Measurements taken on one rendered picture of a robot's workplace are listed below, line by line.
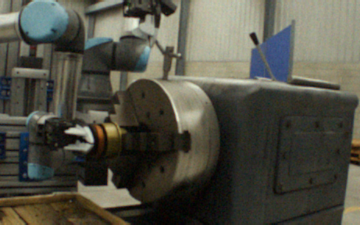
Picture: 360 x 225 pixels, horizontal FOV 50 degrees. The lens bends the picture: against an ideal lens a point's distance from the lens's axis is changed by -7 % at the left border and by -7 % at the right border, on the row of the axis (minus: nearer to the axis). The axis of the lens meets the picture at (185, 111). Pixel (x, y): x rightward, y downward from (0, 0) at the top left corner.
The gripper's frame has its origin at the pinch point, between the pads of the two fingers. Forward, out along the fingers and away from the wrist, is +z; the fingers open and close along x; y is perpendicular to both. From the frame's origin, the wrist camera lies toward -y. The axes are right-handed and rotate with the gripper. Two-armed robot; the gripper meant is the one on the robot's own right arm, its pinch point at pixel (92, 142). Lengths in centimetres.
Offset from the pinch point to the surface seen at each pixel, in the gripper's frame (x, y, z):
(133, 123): 4.2, -12.9, -4.4
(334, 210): -21, -78, 17
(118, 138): 1.1, -6.2, 0.6
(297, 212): -19, -58, 16
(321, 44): 190, -1019, -613
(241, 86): 15.8, -32.2, 12.5
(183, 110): 8.9, -17.3, 9.4
